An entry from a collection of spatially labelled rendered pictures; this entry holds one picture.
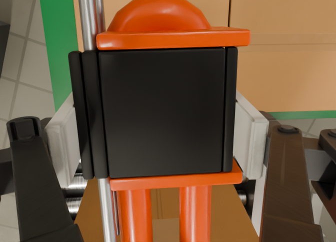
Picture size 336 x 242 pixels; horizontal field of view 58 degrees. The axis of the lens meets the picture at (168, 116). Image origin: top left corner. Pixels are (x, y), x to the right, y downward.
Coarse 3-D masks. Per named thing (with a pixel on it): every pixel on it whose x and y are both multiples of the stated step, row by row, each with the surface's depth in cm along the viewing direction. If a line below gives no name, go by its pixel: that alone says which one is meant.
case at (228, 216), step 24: (96, 192) 79; (168, 192) 79; (216, 192) 78; (96, 216) 70; (168, 216) 70; (216, 216) 69; (240, 216) 69; (96, 240) 63; (216, 240) 62; (240, 240) 62
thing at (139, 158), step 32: (128, 32) 14; (160, 32) 14; (192, 32) 14; (224, 32) 14; (128, 64) 14; (160, 64) 15; (192, 64) 15; (224, 64) 15; (128, 96) 15; (160, 96) 15; (192, 96) 15; (224, 96) 15; (128, 128) 15; (160, 128) 16; (192, 128) 16; (224, 128) 16; (128, 160) 16; (160, 160) 16; (192, 160) 16; (224, 160) 16
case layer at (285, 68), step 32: (128, 0) 76; (192, 0) 77; (224, 0) 78; (256, 0) 78; (288, 0) 79; (320, 0) 80; (256, 32) 81; (288, 32) 82; (320, 32) 82; (256, 64) 84; (288, 64) 85; (320, 64) 86; (256, 96) 88; (288, 96) 88; (320, 96) 89
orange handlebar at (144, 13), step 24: (144, 0) 15; (168, 0) 15; (120, 24) 15; (144, 24) 15; (168, 24) 15; (192, 24) 16; (120, 192) 19; (144, 192) 19; (192, 192) 19; (120, 216) 19; (144, 216) 19; (192, 216) 19; (120, 240) 20; (144, 240) 20; (192, 240) 20
